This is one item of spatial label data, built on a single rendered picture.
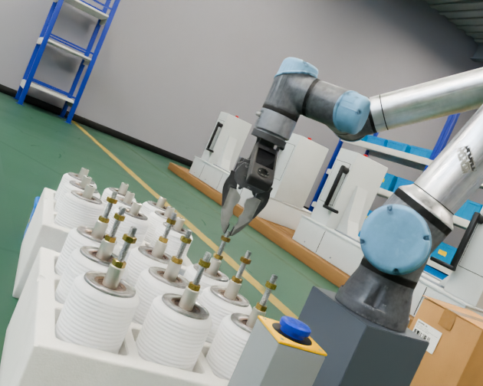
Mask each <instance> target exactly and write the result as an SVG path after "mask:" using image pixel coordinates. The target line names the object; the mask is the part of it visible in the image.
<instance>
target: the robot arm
mask: <svg viewBox="0 0 483 386"><path fill-rule="evenodd" d="M317 75H318V69H317V68H316V67H315V66H313V65H312V64H309V63H308V62H305V61H303V60H301V59H298V58H295V57H287V58H285V59H284V60H283V62H282V64H281V66H280V68H279V70H278V72H277V74H275V76H274V81H273V83H272V85H271V88H270V90H269V92H268V95H267V97H266V99H265V101H264V104H263V106H262V108H261V112H259V111H257V112H256V114H255V115H256V116H258V117H259V118H258V119H257V120H256V122H255V127H256V129H255V128H254V129H253V131H252V133H251V134H252V135H253V136H256V137H257V140H256V143H255V145H254V147H253V149H252V151H251V154H250V156H249V158H248V159H245V158H242V157H241V156H240V157H239V159H238V162H237V164H236V166H235V169H234V171H233V170H231V172H230V175H229V176H228V177H227V179H226V180H225V182H224V185H223V188H222V211H221V226H222V232H223V233H224V234H225V232H226V231H227V229H228V227H229V219H230V217H231V216H232V215H233V208H234V206H236V205H237V203H239V201H240V198H241V196H240V194H239V193H238V191H237V185H238V189H239V190H240V189H242V188H247V189H248V190H250V191H251V192H252V194H253V195H254V196H253V197H252V198H246V199H245V203H244V210H243V212H242V213H241V214H240V215H239V216H238V222H237V223H236V224H235V225H233V228H232V230H231V233H230V236H233V235H235V234H237V233H238V232H240V231H241V230H242V229H243V228H245V227H246V226H247V225H248V224H249V223H250V222H251V221H252V220H253V219H254V218H255V217H256V216H257V215H258V214H259V213H260V212H261V211H262V210H263V209H264V208H265V206H266V205H267V203H268V201H269V198H270V193H271V191H272V189H273V188H272V187H271V186H272V185H273V181H274V172H275V166H276V161H277V156H278V151H277V150H275V149H274V146H278V147H281V148H283V149H284V147H285V145H286V142H285V141H288V140H289V139H290V137H291V134H292V132H293V131H294V128H295V126H296V124H297V121H298V119H299V117H300V115H303V116H306V117H307V118H310V119H313V120H315V121H318V122H319V123H323V124H324V125H326V126H327V127H328V128H329V129H331V130H332V131H333V133H334V134H335V135H336V136H337V137H338V138H339V139H342V140H343V141H347V142H358V141H360V140H361V139H363V138H364V137H365V136H367V135H370V134H374V133H377V132H383V131H387V130H390V129H395V128H399V127H403V126H408V125H412V124H415V123H420V122H425V121H428V120H431V119H437V118H440V117H443V116H450V115H453V114H456V113H462V112H465V111H469V110H475V109H478V108H479V109H478V110H477V111H476V113H475V114H474V115H473V116H472V117H471V119H470V120H469V121H468V122H467V123H466V124H465V125H464V126H463V127H462V128H461V129H460V131H459V132H458V133H457V134H456V135H455V137H454V138H453V139H452V140H451V141H450V142H449V144H448V145H447V146H446V147H445V148H444V149H443V150H442V151H441V152H440V153H439V155H438V156H437V157H436V158H435V159H434V160H433V162H432V163H431V164H430V165H429V166H428V168H427V169H426V170H425V171H424V172H423V173H422V174H421V175H420V176H419V177H418V178H417V180H416V181H415V182H414V183H413V184H411V185H403V186H399V187H398V188H397V189H396V190H395V192H394V193H393V194H392V195H391V196H390V197H389V198H388V200H387V201H386V202H385V203H384V204H383V206H382V207H379V208H377V209H376V210H374V211H373V212H371V213H370V214H369V215H368V217H367V218H366V220H365V221H364V222H363V226H362V228H361V231H360V246H361V249H362V251H363V254H364V255H363V259H362V260H361V262H360V265H359V266H358V268H357V269H356V270H355V271H354V272H353V274H352V275H351V276H350V278H349V279H348V280H347V281H346V282H345V284H344V285H342V286H341V287H340V288H339V289H338V291H337V294H336V296H335V298H336V299H337V301H338V302H339V303H341V304H342V305H343V306H345V307H347V308H348V309H349V310H351V311H352V312H355V313H356V314H357V315H359V316H362V317H363V318H365V319H368V320H370V321H371V322H374V323H376V324H377V325H381V326H382V327H385V328H388V329H391V330H393V331H397V332H405V331H406V329H407V327H408V324H409V320H410V318H409V314H410V310H411V305H412V295H413V291H414V289H415V288H416V285H417V283H418V282H419V278H420V277H421V275H422V272H423V270H424V268H425V266H426V264H427V262H428V260H429V257H430V255H431V253H432V252H433V251H434V250H435V249H436V248H437V246H438V245H440V243H441V242H443V241H444V239H445V238H446V237H447V236H448V235H449V234H450V233H451V232H452V230H453V220H452V219H453V215H454V214H455V213H456V212H457V211H458V210H459V208H460V207H461V206H462V205H463V204H464V203H465V202H466V201H467V200H468V199H469V198H470V197H471V196H472V195H473V193H474V192H475V191H476V190H477V189H478V188H479V187H480V185H481V184H482V183H483V67H481V68H478V69H474V70H470V71H466V72H463V73H460V74H455V75H451V76H448V77H443V78H440V79H437V80H432V81H429V82H425V83H421V84H417V85H414V86H411V87H406V88H402V89H400V90H394V91H391V92H388V93H383V94H380V95H377V96H372V97H370V98H367V97H366V96H363V95H360V94H358V92H356V91H353V90H347V89H344V88H342V87H339V86H336V85H333V84H331V83H327V82H325V81H322V80H319V79H317Z"/></svg>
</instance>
